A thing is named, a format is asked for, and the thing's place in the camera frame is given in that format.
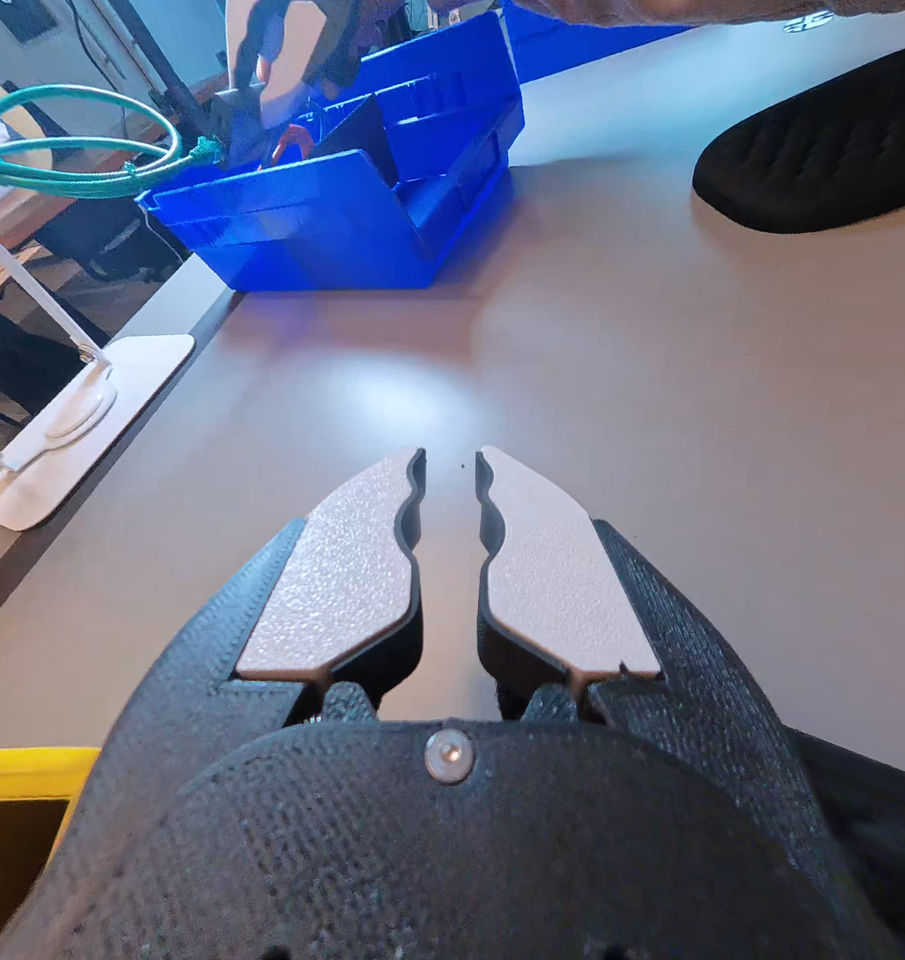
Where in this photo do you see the blue plastic bin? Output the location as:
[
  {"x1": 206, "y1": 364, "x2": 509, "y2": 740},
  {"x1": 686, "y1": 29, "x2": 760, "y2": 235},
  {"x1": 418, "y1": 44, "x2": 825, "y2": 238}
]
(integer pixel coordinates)
[
  {"x1": 501, "y1": 0, "x2": 695, "y2": 85},
  {"x1": 136, "y1": 11, "x2": 527, "y2": 292}
]

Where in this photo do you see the black mesh pad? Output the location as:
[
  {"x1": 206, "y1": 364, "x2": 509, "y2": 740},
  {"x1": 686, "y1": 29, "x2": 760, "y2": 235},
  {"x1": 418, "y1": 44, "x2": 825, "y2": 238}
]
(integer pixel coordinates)
[{"x1": 691, "y1": 41, "x2": 905, "y2": 235}]

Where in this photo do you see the yellow plastic bin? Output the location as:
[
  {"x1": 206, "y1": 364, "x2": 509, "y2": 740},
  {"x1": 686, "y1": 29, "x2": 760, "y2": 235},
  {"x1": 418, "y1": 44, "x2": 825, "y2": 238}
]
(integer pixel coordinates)
[{"x1": 0, "y1": 746, "x2": 101, "y2": 960}]

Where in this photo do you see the white document stand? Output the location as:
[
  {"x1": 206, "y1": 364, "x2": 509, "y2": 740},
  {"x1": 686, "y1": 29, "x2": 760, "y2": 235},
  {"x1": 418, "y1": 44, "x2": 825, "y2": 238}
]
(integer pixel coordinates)
[{"x1": 0, "y1": 228, "x2": 197, "y2": 534}]

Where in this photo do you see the green ethernet cable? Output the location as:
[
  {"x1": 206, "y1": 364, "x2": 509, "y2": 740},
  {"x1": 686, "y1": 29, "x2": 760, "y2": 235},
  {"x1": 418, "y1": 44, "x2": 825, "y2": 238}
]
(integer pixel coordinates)
[{"x1": 0, "y1": 84, "x2": 226, "y2": 201}]

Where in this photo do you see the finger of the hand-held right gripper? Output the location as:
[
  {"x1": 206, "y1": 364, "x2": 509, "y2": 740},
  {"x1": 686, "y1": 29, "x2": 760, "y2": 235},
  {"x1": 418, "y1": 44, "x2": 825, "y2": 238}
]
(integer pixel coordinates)
[
  {"x1": 226, "y1": 0, "x2": 289, "y2": 102},
  {"x1": 261, "y1": 0, "x2": 331, "y2": 130}
]

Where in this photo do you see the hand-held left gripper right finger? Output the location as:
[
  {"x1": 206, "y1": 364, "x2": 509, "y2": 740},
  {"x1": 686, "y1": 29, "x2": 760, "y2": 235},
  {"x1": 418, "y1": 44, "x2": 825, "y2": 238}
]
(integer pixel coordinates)
[{"x1": 473, "y1": 445, "x2": 664, "y2": 710}]

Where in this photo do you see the person's right forearm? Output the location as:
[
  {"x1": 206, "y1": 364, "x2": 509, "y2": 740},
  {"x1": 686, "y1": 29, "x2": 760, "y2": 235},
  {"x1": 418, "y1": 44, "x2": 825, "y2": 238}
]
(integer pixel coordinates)
[{"x1": 508, "y1": 0, "x2": 905, "y2": 30}]

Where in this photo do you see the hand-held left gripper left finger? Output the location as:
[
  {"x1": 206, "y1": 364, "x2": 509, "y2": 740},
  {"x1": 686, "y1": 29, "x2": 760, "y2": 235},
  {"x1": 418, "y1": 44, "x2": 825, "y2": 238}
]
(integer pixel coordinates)
[{"x1": 235, "y1": 447, "x2": 428, "y2": 710}]

